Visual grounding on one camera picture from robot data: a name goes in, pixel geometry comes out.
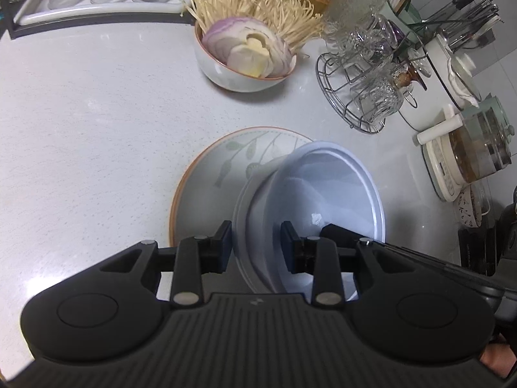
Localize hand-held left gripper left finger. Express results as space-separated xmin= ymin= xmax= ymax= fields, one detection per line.
xmin=99 ymin=220 xmax=234 ymax=308

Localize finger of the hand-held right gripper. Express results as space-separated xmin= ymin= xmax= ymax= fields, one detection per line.
xmin=320 ymin=223 xmax=506 ymax=296

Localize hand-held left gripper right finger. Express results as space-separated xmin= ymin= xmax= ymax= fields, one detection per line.
xmin=280 ymin=221 xmax=398 ymax=306

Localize light blue plastic bowl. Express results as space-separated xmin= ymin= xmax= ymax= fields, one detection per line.
xmin=232 ymin=140 xmax=387 ymax=305

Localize leaf pattern ceramic plate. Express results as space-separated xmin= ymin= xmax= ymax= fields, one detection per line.
xmin=169 ymin=126 xmax=316 ymax=252

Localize person's right hand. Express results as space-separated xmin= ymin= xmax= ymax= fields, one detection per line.
xmin=480 ymin=340 xmax=514 ymax=376

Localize black countertop appliance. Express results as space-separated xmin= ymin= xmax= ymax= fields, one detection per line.
xmin=458 ymin=226 xmax=502 ymax=277

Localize glass electric kettle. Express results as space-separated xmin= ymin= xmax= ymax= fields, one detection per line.
xmin=416 ymin=94 xmax=517 ymax=203

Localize ceramic bowl with brown rim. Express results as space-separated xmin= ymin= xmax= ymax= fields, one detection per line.
xmin=193 ymin=22 xmax=298 ymax=92

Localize white lidded pot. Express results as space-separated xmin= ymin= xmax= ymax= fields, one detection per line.
xmin=400 ymin=34 xmax=484 ymax=131

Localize halved red onion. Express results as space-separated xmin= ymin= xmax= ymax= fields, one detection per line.
xmin=201 ymin=16 xmax=294 ymax=79

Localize cluster of clear glass cups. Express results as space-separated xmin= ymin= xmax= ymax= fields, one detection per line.
xmin=325 ymin=0 xmax=408 ymax=124

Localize green chopstick holder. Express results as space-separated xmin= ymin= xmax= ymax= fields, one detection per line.
xmin=383 ymin=0 xmax=429 ymax=33

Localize hanging kitchen utensils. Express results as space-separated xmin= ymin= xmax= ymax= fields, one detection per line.
xmin=418 ymin=0 xmax=502 ymax=51

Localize white drain tray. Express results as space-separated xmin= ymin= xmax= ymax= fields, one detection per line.
xmin=14 ymin=0 xmax=191 ymax=26

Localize wire cup rack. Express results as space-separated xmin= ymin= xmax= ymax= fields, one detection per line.
xmin=315 ymin=50 xmax=429 ymax=135

